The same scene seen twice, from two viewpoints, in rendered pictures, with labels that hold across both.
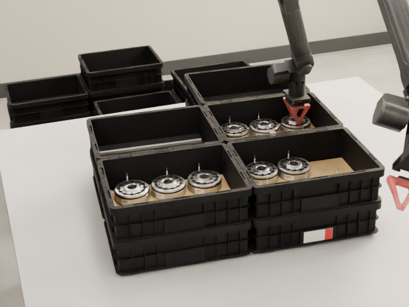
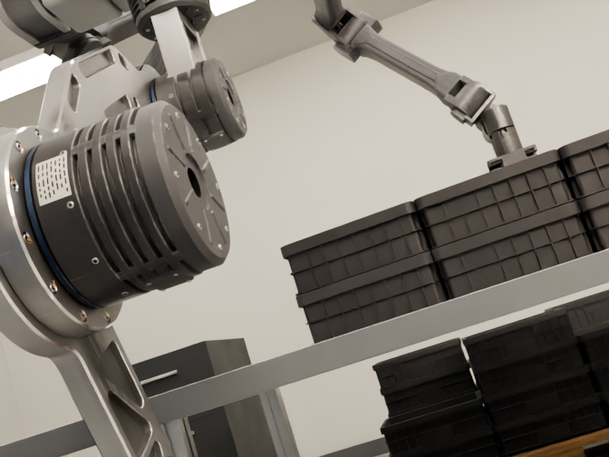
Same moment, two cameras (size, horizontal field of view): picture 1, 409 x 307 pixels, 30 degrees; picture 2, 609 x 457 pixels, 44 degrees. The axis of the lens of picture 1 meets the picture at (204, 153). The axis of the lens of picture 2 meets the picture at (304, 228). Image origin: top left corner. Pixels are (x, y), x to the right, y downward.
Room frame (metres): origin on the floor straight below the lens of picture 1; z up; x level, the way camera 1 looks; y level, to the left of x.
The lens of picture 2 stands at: (2.65, -1.91, 0.67)
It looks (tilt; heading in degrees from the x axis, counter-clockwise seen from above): 10 degrees up; 115
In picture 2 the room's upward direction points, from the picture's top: 18 degrees counter-clockwise
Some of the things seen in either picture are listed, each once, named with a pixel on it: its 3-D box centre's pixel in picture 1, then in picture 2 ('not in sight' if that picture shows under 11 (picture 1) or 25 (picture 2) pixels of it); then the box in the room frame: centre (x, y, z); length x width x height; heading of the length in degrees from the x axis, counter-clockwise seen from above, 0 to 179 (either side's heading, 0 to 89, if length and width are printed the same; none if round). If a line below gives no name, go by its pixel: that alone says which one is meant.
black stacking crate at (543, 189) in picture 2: (271, 131); (495, 215); (2.31, -0.23, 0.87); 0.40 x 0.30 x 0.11; 103
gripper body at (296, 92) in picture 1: (296, 89); (507, 147); (2.40, -0.32, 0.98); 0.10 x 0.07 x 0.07; 13
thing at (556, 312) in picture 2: not in sight; (530, 379); (1.96, 1.07, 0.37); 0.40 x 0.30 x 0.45; 17
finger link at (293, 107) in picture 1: (297, 109); not in sight; (2.39, -0.32, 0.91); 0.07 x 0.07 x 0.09; 13
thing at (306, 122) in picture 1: (295, 121); not in sight; (2.40, -0.32, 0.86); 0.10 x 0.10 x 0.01
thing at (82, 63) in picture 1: (123, 98); not in sight; (3.78, 0.43, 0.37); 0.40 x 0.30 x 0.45; 107
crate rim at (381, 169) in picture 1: (302, 158); (362, 238); (2.01, -0.29, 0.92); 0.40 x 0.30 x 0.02; 103
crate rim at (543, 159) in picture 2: (271, 117); (487, 193); (2.31, -0.23, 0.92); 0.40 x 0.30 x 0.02; 103
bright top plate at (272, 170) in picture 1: (261, 170); not in sight; (2.06, -0.17, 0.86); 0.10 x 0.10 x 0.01
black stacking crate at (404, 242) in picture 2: (302, 173); (369, 258); (2.01, -0.29, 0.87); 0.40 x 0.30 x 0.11; 103
